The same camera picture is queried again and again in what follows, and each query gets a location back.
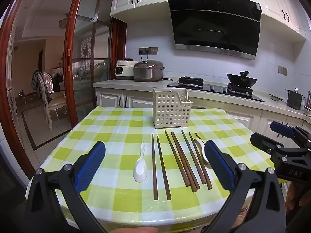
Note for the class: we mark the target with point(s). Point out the person's left hand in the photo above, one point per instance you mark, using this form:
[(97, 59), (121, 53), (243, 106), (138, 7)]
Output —
[(138, 230)]

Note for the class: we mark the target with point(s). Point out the stainless steel pot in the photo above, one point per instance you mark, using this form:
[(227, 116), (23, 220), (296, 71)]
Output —
[(295, 100)]

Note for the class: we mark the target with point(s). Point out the red wooden glass sliding door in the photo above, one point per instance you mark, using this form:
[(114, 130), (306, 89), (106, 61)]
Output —
[(68, 53)]

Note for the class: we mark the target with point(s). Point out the white electric pressure cooker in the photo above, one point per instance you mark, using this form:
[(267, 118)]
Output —
[(122, 70)]

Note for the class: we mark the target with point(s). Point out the white perforated utensil basket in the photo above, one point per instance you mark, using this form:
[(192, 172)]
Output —
[(170, 111)]

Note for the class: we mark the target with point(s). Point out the person's right hand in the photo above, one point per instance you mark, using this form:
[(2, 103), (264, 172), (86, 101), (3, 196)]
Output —
[(292, 196)]

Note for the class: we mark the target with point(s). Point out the wall power outlet panel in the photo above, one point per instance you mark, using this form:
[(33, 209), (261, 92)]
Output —
[(153, 51)]

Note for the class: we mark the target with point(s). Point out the brown metallic rice cooker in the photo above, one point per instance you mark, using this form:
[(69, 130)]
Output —
[(148, 72)]

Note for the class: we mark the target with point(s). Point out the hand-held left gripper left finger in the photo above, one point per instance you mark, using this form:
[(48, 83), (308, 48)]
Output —
[(91, 165)]

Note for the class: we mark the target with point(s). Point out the ornate white dining chair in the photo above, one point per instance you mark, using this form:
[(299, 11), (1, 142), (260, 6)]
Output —
[(52, 102)]

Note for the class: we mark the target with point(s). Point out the black wok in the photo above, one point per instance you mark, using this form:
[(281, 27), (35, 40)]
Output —
[(239, 81)]

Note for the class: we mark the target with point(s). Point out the steel thermos bottle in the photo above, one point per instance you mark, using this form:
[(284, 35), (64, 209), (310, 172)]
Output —
[(309, 99)]

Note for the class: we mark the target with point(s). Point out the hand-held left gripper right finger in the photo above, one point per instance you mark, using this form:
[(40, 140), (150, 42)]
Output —
[(218, 165)]

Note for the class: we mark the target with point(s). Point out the red wooden door frame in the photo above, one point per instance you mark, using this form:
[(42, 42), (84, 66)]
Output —
[(4, 60)]

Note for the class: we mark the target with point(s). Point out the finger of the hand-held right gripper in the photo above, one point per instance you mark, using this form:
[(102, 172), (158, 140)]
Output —
[(283, 129), (263, 142)]

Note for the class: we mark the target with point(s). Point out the ceiling lamp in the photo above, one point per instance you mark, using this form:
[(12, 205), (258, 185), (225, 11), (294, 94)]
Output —
[(64, 22)]

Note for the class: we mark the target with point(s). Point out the beige wall switch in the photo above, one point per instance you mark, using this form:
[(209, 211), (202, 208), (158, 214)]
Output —
[(282, 70)]

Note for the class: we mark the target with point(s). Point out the white ceramic spoon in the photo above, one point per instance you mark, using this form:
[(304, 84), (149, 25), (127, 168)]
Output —
[(140, 171), (199, 143)]

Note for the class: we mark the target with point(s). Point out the black glass gas stove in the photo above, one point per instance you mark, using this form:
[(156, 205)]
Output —
[(213, 87)]

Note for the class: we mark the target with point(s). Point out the small steel strainer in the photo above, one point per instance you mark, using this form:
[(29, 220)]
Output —
[(277, 97)]

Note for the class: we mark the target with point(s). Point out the green checked tablecloth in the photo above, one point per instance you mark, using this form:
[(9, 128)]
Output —
[(116, 131)]

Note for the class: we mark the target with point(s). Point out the white base cabinets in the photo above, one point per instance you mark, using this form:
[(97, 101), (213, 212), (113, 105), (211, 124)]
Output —
[(109, 99)]

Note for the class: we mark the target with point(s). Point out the dark jacket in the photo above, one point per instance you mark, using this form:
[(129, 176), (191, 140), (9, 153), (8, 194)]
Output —
[(35, 80)]

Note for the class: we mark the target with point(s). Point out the black glass range hood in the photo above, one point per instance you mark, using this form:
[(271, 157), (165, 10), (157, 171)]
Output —
[(213, 24)]

